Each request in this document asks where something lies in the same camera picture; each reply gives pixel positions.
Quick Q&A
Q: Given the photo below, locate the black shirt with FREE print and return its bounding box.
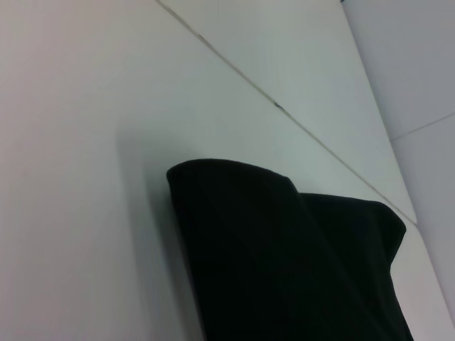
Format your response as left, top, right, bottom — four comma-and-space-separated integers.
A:
166, 158, 415, 341

